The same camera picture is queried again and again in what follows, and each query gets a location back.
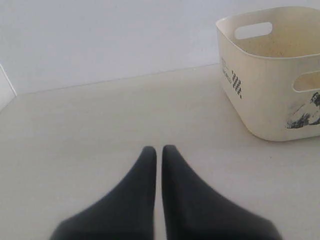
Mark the cream plastic basket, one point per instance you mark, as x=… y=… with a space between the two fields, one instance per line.
x=270 y=60

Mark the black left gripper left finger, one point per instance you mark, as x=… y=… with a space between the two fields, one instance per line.
x=125 y=213

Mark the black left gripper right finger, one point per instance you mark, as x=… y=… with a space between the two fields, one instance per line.
x=195 y=211

